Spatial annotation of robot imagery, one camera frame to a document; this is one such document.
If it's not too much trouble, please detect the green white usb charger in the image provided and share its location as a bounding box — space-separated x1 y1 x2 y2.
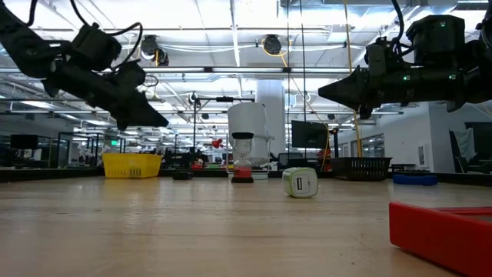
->
281 166 319 199

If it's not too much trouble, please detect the small hourglass red sand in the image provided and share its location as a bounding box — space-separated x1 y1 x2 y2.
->
231 132 255 184

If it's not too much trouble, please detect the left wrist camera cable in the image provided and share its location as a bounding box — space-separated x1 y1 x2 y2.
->
68 0 144 72

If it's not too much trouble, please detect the blue digital thermometer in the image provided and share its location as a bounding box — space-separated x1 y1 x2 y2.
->
392 174 438 187

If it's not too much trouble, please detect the black ceiling cable reel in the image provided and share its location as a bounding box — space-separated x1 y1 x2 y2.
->
140 34 170 67
262 33 284 56

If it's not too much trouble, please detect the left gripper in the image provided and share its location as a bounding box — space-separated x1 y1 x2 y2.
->
41 59 169 131

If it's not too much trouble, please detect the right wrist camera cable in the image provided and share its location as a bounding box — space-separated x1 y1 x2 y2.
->
390 0 404 49

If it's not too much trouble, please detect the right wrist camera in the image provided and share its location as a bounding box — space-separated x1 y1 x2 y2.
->
406 14 467 68

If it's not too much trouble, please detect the black plastic basket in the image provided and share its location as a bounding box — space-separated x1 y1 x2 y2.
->
331 156 394 182

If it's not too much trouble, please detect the black computer monitor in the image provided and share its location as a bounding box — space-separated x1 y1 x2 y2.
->
10 133 39 150
291 119 330 149

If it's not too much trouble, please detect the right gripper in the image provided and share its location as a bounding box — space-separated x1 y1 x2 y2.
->
317 38 468 121

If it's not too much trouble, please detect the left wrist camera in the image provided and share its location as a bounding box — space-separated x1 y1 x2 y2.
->
71 22 123 72

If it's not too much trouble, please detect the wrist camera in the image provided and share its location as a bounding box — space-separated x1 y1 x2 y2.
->
71 22 123 72
406 14 467 68

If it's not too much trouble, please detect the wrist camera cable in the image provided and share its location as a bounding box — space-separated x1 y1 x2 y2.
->
390 0 404 49
68 0 144 72

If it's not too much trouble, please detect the yellow plastic basket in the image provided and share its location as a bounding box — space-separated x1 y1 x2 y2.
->
101 152 163 179

